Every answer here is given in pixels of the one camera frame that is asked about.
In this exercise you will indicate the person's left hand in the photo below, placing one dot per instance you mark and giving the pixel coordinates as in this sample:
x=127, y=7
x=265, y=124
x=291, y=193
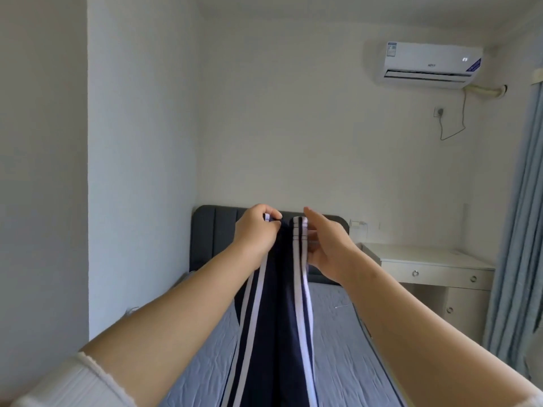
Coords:
x=252, y=233

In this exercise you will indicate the person's right hand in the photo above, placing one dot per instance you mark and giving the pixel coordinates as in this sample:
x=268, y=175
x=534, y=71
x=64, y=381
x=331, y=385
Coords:
x=335, y=250

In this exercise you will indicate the person's left thumb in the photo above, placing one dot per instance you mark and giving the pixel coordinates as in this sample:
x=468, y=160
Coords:
x=268, y=211

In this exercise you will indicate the person's right thumb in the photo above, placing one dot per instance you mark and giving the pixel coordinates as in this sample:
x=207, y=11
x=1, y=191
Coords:
x=317, y=219

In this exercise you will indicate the navy white-striped track pants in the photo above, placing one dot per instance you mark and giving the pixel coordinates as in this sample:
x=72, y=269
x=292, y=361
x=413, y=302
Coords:
x=280, y=317

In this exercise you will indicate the person's right forearm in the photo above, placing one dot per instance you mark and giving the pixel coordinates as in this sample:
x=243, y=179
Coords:
x=424, y=334

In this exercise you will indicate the person's left forearm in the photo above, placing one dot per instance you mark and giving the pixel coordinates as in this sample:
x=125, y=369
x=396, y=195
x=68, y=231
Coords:
x=178, y=317

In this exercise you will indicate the dark grey padded headboard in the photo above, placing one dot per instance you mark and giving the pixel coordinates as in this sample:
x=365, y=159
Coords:
x=212, y=237

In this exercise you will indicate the white desk with drawers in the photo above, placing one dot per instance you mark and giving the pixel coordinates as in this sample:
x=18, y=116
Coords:
x=428, y=267

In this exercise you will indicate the blue-grey quilted bed mattress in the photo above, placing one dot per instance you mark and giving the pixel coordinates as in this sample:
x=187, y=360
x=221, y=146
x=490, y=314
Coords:
x=343, y=360

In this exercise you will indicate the light blue curtain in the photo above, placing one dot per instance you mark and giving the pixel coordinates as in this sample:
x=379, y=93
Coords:
x=515, y=250

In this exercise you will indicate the beige air conditioner pipe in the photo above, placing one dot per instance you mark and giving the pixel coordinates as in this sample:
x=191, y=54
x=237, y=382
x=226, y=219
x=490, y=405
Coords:
x=488, y=91

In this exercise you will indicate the white knit sleeve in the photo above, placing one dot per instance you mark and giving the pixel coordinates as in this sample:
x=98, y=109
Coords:
x=72, y=385

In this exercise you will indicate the white wall socket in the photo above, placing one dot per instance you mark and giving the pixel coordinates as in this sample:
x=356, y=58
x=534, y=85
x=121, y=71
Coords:
x=438, y=112

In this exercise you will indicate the white wall air conditioner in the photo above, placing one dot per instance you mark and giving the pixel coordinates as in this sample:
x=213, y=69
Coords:
x=428, y=59

